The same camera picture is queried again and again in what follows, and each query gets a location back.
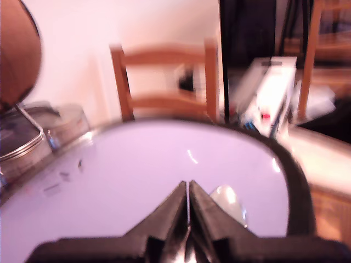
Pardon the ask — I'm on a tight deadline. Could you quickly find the glass jar with metal clamp lid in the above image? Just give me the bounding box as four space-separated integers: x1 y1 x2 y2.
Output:
0 106 53 180

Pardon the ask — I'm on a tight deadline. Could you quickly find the wooden chair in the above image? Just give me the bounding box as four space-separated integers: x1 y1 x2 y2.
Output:
109 38 223 123

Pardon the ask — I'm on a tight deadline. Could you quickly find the thin black pole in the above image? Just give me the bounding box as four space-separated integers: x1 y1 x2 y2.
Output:
218 0 231 123

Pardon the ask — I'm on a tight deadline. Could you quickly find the wooden shelf frame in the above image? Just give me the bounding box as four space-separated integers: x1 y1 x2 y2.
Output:
282 0 351 119

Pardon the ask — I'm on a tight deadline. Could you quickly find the brown woven dome shade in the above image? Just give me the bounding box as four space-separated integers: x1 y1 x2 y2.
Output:
0 0 43 112

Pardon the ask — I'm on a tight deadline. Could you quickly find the small clear glass jar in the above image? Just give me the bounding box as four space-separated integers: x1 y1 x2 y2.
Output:
46 103 92 150

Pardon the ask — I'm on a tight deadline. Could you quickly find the white electronics box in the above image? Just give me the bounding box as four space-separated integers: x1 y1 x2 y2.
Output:
237 56 299 138

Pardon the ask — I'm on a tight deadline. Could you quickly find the black rice cooker lid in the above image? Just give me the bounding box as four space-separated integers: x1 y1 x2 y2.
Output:
0 117 316 263

